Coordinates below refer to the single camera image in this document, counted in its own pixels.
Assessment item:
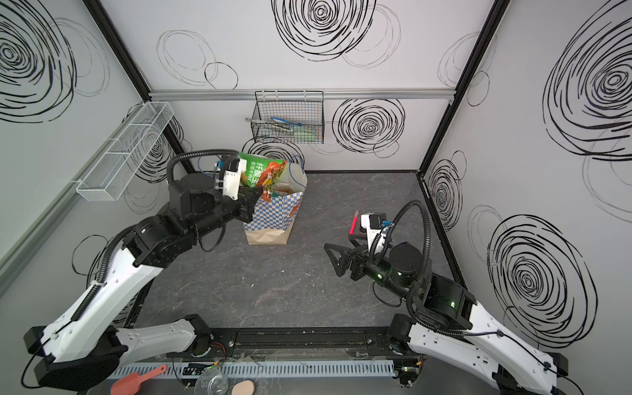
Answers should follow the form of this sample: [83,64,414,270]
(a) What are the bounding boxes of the clear glass bowl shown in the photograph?
[194,368,230,395]

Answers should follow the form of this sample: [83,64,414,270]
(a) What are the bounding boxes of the grey slotted cable duct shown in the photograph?
[108,360,397,380]

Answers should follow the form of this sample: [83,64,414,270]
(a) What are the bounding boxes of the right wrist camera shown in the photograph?
[360,212,387,247]

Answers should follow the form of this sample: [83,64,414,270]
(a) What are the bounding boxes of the beige round sponge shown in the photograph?
[230,380,256,395]

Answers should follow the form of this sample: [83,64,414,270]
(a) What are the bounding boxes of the black wire wall basket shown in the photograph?
[245,90,325,144]

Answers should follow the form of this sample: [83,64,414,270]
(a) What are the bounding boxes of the clear wall shelf tray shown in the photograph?
[76,102,174,202]

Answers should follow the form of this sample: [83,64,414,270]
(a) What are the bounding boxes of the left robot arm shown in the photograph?
[24,149,263,392]

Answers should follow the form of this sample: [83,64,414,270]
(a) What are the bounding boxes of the tongs in basket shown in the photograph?
[247,117,303,135]

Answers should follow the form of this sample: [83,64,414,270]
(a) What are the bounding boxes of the pink marker pen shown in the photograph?
[349,210,360,235]

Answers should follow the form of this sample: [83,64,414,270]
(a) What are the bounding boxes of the blue checkered paper bag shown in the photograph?
[244,156,308,245]

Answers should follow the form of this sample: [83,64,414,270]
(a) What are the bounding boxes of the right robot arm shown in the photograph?
[324,200,568,394]

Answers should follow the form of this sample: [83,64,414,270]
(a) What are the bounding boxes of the red plastic scoop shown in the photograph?
[110,365,167,395]

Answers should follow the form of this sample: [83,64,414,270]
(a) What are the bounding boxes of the green red snack bag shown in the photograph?
[240,152,287,202]

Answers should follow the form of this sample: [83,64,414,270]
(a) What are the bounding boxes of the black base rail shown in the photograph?
[122,325,500,359]

